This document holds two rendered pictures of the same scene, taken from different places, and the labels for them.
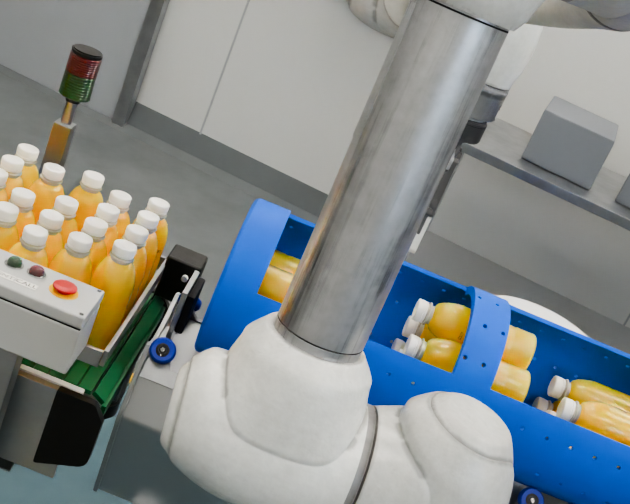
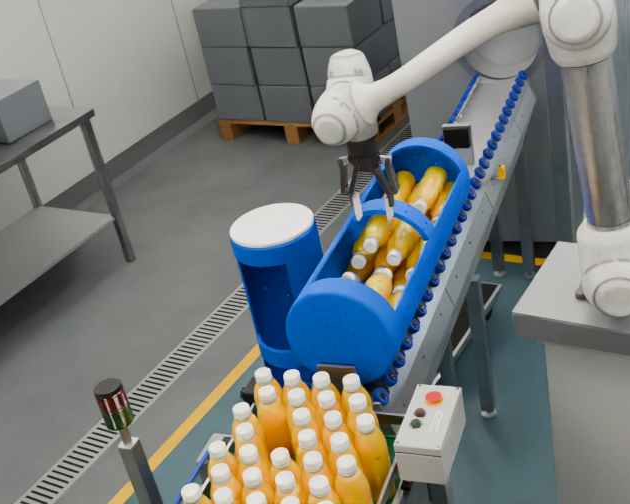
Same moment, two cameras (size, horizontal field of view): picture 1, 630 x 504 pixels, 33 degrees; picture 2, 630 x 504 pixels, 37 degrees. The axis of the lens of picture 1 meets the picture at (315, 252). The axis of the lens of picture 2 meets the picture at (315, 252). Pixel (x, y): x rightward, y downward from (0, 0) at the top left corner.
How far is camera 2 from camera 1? 203 cm
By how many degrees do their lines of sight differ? 55
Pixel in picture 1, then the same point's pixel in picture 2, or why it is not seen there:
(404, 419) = not seen: hidden behind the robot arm
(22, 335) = (457, 432)
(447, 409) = not seen: hidden behind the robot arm
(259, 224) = (354, 291)
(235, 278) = (388, 318)
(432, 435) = not seen: outside the picture
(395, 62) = (602, 94)
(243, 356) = not seen: outside the picture
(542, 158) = not seen: outside the picture
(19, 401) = (419, 488)
